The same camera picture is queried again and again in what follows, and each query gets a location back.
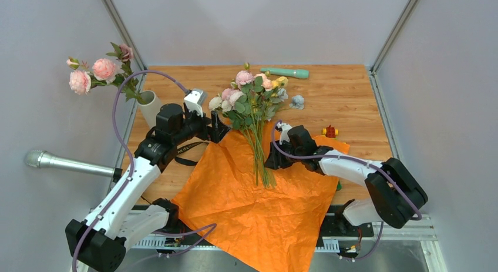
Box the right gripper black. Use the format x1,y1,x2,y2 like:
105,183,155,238
264,139,304,170

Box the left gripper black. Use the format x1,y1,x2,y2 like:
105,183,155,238
173,105,231,145

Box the black ribbon with gold text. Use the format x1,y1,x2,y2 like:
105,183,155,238
174,141,208,167

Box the flower bouquet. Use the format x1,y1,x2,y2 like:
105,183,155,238
208,62,288,188

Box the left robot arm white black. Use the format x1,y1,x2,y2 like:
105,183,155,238
65,103,230,271

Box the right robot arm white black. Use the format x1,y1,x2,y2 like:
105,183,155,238
265,121,428,236

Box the white ceramic vase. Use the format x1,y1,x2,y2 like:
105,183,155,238
139,90,163,129

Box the pink flowers in vase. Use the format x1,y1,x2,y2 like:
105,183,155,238
66,43,134,95

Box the pile of coloured toy blocks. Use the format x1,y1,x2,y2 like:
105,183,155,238
321,125,339,138

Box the loose blue grey flower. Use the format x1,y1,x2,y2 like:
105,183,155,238
289,95,305,110

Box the teal handheld tool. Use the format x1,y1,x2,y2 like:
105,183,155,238
260,68,309,79

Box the silver microphone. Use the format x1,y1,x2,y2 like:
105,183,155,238
24,150,123,182

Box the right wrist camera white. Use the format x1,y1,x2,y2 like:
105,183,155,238
275,121,292,145

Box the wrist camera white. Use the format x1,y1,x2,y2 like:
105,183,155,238
275,121,292,145
184,88,207,117

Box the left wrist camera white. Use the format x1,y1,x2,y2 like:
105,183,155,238
184,88,207,117

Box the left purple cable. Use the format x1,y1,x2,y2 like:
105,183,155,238
72,69,191,272

